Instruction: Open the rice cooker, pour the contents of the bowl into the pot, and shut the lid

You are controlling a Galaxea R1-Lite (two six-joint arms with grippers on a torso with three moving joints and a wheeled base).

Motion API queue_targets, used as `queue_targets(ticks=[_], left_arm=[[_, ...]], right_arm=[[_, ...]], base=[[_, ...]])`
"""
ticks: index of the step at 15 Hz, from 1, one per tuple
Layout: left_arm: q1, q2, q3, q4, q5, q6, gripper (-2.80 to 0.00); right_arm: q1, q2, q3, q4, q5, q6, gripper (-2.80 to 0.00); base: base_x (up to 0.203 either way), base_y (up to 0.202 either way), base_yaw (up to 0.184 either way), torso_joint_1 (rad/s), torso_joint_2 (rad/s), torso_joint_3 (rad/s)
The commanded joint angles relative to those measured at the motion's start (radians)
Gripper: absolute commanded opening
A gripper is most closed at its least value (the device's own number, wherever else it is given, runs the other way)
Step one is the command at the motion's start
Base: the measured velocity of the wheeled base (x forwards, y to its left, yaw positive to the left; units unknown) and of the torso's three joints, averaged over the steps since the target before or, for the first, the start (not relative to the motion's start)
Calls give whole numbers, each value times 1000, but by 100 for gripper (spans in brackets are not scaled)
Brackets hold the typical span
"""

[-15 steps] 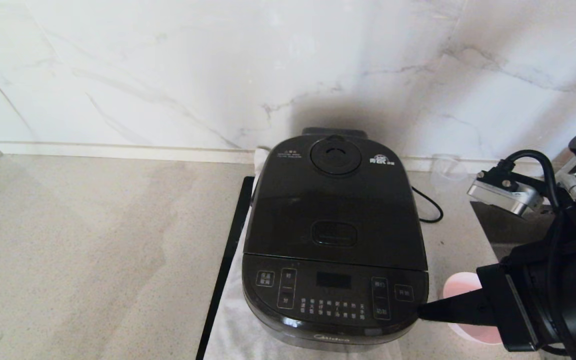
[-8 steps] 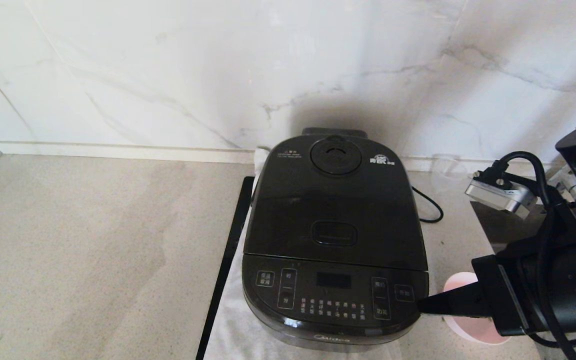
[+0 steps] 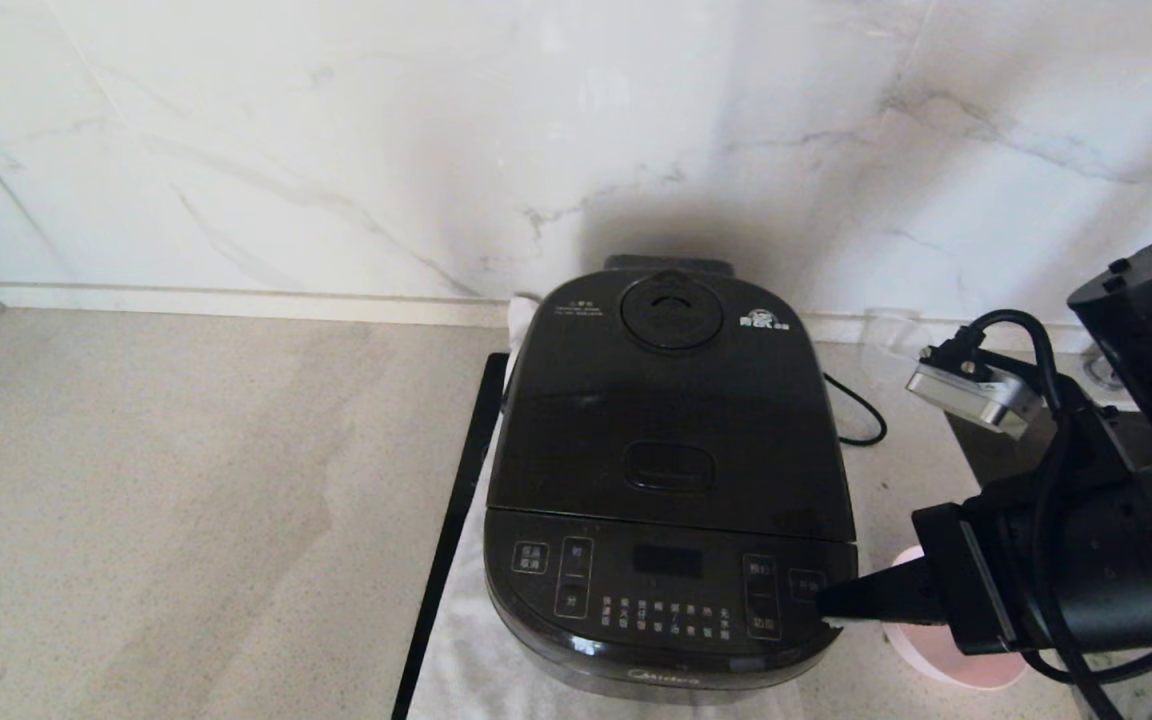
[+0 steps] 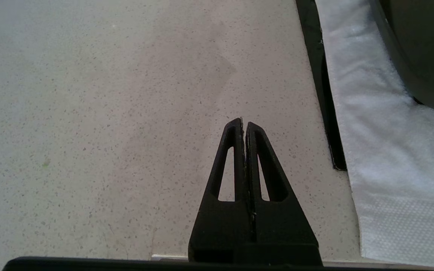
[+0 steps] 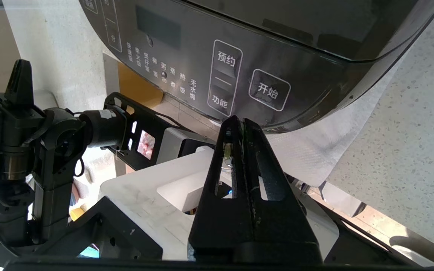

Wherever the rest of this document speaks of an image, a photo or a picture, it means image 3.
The black rice cooker lid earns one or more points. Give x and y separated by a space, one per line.
666 400

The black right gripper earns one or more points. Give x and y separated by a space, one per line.
976 580

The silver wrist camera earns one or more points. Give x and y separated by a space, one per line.
976 395

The pink bowl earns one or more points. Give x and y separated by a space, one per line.
936 655

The white towel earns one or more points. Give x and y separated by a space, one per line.
466 665

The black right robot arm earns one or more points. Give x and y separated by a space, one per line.
1136 540

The clear plastic measuring cup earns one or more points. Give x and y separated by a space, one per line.
886 345

